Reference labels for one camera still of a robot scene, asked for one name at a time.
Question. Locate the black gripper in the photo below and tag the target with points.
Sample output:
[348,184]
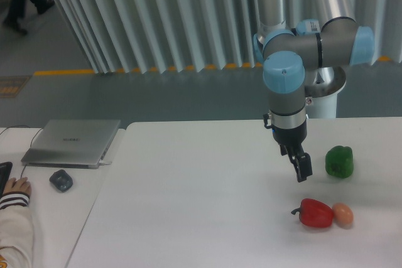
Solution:
[290,141]

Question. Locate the white sleeved forearm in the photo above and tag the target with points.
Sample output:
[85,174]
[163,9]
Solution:
[17,231]

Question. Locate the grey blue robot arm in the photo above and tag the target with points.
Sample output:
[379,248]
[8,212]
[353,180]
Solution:
[288,55]

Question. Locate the person's hand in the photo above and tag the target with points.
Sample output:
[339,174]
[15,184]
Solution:
[18,187]

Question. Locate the green bell pepper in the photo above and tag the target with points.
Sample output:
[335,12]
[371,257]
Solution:
[339,162]

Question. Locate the red bell pepper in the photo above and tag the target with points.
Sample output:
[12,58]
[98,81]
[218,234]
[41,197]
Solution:
[314,213]

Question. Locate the brown egg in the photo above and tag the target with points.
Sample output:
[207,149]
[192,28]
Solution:
[343,215]

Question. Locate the silver closed laptop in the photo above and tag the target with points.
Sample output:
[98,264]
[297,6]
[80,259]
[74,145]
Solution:
[79,143]

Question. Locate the black computer mouse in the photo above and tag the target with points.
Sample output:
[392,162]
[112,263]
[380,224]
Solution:
[61,180]

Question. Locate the black keyboard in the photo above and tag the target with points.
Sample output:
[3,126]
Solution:
[5,170]

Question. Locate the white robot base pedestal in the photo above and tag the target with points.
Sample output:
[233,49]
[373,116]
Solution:
[322,87]

